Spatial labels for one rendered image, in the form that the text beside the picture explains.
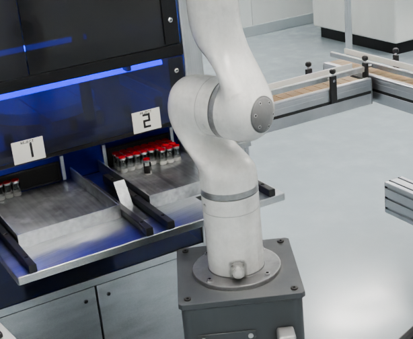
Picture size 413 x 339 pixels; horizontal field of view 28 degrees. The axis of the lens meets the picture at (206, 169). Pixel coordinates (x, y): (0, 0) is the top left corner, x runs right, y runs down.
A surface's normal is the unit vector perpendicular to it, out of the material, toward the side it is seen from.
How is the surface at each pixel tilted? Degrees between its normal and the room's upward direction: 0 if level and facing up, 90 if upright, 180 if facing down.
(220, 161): 29
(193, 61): 90
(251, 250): 90
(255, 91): 64
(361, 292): 0
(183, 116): 93
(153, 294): 90
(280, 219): 0
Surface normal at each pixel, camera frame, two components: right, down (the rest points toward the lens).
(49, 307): 0.48, 0.28
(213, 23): -0.04, 0.32
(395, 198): -0.87, 0.26
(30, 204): -0.09, -0.93
